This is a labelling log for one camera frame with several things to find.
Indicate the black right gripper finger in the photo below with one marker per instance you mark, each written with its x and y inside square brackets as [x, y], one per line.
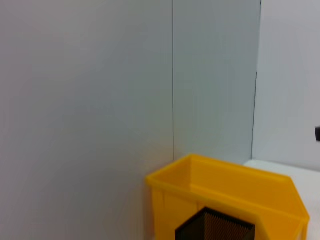
[317, 133]

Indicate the black mesh pen holder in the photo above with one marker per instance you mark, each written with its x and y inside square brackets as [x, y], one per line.
[215, 225]

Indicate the yellow plastic bin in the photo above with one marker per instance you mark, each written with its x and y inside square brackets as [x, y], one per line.
[225, 185]

